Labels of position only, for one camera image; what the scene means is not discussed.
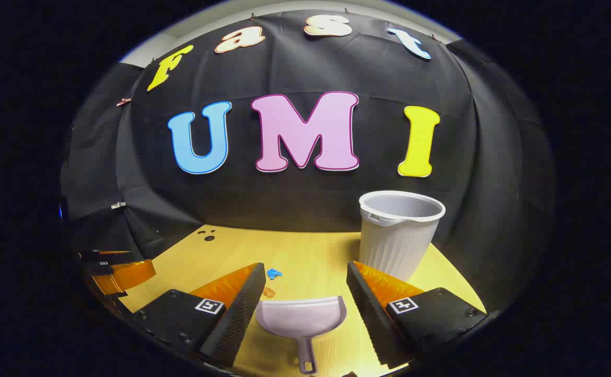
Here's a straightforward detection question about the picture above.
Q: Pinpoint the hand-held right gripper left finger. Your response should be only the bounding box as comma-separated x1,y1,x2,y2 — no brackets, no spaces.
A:
132,262,266,368

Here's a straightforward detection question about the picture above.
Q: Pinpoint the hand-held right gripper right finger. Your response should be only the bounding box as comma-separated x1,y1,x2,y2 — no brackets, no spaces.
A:
346,260,489,370

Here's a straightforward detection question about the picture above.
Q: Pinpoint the lilac plastic dustpan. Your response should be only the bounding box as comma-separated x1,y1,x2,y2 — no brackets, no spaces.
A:
254,296,347,375

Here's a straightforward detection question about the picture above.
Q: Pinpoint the white ribbed garbage bin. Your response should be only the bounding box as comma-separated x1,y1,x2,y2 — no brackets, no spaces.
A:
359,190,446,282

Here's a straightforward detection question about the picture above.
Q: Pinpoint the wooden desktop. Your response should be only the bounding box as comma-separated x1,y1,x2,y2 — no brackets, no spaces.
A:
119,225,486,377

